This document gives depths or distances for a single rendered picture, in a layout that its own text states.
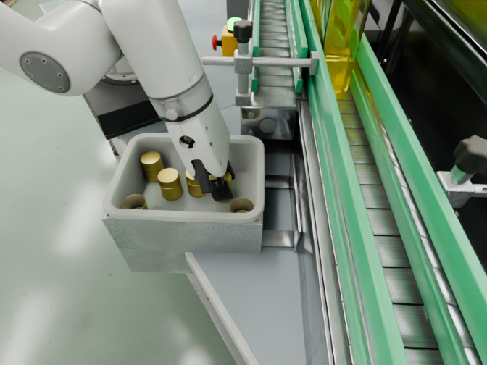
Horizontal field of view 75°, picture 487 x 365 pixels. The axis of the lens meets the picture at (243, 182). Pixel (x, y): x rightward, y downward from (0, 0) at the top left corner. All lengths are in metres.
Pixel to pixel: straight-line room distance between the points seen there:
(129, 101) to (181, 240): 0.35
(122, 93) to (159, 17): 0.41
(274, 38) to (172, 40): 0.43
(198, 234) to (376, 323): 0.28
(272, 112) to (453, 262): 0.34
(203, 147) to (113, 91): 0.39
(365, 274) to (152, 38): 0.29
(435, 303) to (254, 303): 0.23
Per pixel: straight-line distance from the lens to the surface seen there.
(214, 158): 0.41
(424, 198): 0.34
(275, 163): 0.62
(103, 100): 0.73
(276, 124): 0.54
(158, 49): 0.35
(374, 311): 0.26
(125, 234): 0.49
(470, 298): 0.30
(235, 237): 0.46
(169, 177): 0.51
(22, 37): 0.36
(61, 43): 0.36
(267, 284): 0.47
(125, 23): 0.35
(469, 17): 0.51
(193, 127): 0.38
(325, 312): 0.33
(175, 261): 0.54
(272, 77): 0.61
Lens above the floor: 1.18
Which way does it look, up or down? 48 degrees down
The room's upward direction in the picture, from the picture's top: straight up
